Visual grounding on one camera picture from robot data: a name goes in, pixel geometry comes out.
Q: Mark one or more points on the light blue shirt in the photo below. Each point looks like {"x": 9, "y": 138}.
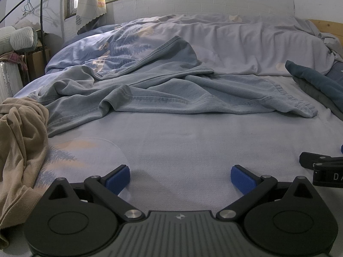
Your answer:
{"x": 174, "y": 93}

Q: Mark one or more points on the brown cardboard box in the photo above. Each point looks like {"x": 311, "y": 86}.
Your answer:
{"x": 38, "y": 61}

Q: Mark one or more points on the white and green backrest pillow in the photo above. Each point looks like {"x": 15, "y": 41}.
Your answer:
{"x": 21, "y": 38}

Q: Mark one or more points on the wooden headboard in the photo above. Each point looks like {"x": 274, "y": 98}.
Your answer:
{"x": 332, "y": 28}

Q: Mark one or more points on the blue printed duvet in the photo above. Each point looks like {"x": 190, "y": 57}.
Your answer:
{"x": 241, "y": 48}

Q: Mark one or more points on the beige shirt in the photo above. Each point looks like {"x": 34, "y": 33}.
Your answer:
{"x": 18, "y": 144}

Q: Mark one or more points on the white suitcase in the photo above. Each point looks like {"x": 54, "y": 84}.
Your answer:
{"x": 9, "y": 80}

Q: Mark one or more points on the patterned beige curtain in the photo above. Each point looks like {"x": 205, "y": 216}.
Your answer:
{"x": 89, "y": 2}

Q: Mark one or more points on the black metal clothes rack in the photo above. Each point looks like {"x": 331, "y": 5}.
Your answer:
{"x": 42, "y": 10}

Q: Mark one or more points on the pink plaid cloth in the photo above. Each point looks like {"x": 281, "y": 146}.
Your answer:
{"x": 14, "y": 58}

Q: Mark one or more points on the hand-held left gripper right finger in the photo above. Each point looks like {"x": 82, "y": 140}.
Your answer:
{"x": 241, "y": 178}

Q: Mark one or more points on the grey folded garment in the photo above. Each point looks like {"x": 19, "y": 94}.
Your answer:
{"x": 321, "y": 100}

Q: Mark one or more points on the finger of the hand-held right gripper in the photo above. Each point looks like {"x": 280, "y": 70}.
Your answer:
{"x": 308, "y": 159}

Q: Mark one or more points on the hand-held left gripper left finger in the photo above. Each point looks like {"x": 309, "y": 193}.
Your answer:
{"x": 118, "y": 179}

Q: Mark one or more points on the dark blue paw print pillow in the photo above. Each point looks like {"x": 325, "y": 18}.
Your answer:
{"x": 338, "y": 71}

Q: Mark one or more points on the dark teal folded garment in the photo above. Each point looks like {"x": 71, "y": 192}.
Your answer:
{"x": 316, "y": 80}

